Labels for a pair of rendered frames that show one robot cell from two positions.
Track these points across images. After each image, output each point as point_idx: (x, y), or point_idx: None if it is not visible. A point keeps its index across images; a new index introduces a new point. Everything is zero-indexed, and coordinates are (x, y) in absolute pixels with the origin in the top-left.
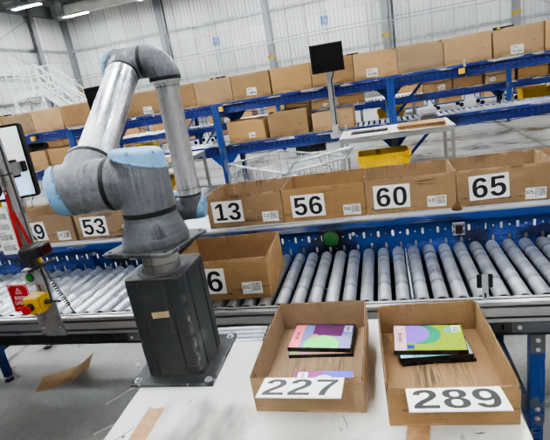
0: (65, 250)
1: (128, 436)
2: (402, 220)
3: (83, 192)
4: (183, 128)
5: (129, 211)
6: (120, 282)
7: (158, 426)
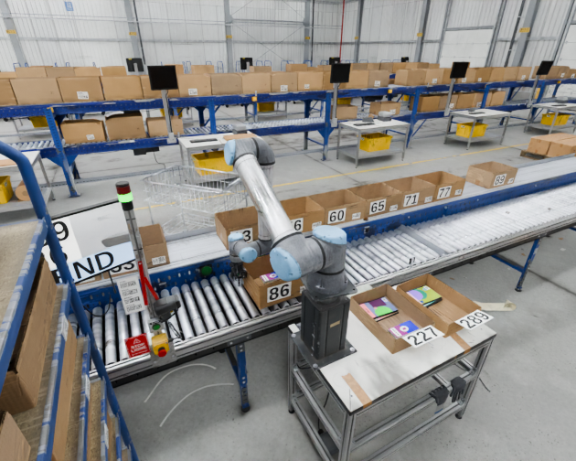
0: (94, 292)
1: (353, 393)
2: (344, 229)
3: (314, 265)
4: None
5: (334, 270)
6: (181, 305)
7: (360, 382)
